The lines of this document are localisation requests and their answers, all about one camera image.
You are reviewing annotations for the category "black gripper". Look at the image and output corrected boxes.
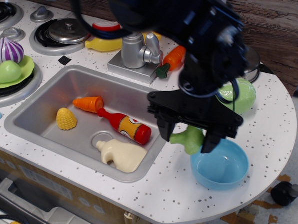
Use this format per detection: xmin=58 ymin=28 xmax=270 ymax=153
xmin=147 ymin=89 xmax=243 ymax=154

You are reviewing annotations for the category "green toy broccoli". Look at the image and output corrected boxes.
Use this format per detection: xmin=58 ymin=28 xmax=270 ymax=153
xmin=169 ymin=125 xmax=204 ymax=155

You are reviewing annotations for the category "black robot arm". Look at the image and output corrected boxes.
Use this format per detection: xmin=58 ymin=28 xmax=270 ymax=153
xmin=70 ymin=0 xmax=247 ymax=153

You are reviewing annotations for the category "light blue plastic bowl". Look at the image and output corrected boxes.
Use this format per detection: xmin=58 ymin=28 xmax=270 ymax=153
xmin=190 ymin=139 xmax=249 ymax=191

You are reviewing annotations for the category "red toy ketchup bottle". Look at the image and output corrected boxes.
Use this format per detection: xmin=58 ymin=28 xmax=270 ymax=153
xmin=97 ymin=108 xmax=152 ymax=145

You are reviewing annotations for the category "green toy cabbage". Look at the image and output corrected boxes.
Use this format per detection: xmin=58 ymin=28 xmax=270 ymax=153
xmin=218 ymin=78 xmax=256 ymax=114

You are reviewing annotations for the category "cream toy squeeze bottle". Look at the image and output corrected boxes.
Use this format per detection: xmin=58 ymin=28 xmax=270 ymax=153
xmin=96 ymin=139 xmax=148 ymax=173

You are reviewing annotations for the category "small steel pot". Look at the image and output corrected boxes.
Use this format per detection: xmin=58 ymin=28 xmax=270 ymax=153
xmin=242 ymin=46 xmax=260 ymax=83

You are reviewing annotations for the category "silver toy faucet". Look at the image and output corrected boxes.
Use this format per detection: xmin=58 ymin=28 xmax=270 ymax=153
xmin=107 ymin=32 xmax=164 ymax=84

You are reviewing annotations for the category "orange toy carrot piece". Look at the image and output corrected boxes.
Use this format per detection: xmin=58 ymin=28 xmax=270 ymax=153
xmin=72 ymin=96 xmax=104 ymax=113

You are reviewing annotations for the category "yellow toy squash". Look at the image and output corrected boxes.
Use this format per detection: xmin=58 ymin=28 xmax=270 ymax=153
xmin=142 ymin=32 xmax=162 ymax=40

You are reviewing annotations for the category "silver metal sink basin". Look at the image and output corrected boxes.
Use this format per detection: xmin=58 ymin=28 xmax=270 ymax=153
xmin=4 ymin=65 xmax=165 ymax=182

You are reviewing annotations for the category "black caster wheel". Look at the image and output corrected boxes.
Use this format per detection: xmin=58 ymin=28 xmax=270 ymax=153
xmin=270 ymin=181 xmax=296 ymax=207

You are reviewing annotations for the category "yellow toy corn piece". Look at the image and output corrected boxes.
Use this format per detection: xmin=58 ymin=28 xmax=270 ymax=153
xmin=56 ymin=107 xmax=77 ymax=130

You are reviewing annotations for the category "yellow toy mustard bottle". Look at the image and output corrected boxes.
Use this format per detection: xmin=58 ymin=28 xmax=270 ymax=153
xmin=84 ymin=38 xmax=122 ymax=52

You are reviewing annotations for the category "red toy cheese wedge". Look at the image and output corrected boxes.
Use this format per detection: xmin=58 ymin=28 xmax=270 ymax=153
xmin=92 ymin=21 xmax=121 ymax=32

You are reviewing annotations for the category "steel pot lid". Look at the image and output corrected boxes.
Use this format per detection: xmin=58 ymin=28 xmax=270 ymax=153
xmin=47 ymin=18 xmax=90 ymax=45

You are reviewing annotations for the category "green plastic plate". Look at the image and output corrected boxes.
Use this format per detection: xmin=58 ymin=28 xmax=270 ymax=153
xmin=0 ymin=55 xmax=35 ymax=89

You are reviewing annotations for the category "middle stove burner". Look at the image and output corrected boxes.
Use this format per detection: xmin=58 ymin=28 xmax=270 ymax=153
xmin=29 ymin=19 xmax=85 ymax=56

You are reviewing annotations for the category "stove burner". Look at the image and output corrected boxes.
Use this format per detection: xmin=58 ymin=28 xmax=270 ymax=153
xmin=0 ymin=2 xmax=24 ymax=32
xmin=0 ymin=64 xmax=43 ymax=108
xmin=29 ymin=19 xmax=85 ymax=56

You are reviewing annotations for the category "silver stove knob rear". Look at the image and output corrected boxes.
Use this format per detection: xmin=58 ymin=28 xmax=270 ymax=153
xmin=30 ymin=6 xmax=54 ymax=23

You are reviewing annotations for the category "silver stove knob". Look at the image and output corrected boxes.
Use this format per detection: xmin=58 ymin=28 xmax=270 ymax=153
xmin=30 ymin=6 xmax=54 ymax=23
xmin=0 ymin=27 xmax=26 ymax=42

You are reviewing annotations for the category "light green toy fruit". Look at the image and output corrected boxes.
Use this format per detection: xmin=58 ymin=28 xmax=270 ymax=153
xmin=0 ymin=60 xmax=22 ymax=84

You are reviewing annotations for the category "front left stove burner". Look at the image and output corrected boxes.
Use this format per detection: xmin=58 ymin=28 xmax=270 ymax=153
xmin=0 ymin=64 xmax=43 ymax=108

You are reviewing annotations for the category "silver stove knob front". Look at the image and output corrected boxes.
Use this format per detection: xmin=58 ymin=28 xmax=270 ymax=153
xmin=0 ymin=27 xmax=26 ymax=42

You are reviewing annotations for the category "purple striped toy onion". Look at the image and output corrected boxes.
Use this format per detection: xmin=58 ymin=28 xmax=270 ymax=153
xmin=0 ymin=37 xmax=24 ymax=64

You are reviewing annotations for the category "back left stove burner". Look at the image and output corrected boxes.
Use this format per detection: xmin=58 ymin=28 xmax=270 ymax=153
xmin=0 ymin=2 xmax=24 ymax=32

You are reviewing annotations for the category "grey oven door handle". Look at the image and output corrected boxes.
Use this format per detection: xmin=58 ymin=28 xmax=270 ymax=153
xmin=0 ymin=174 xmax=70 ymax=224

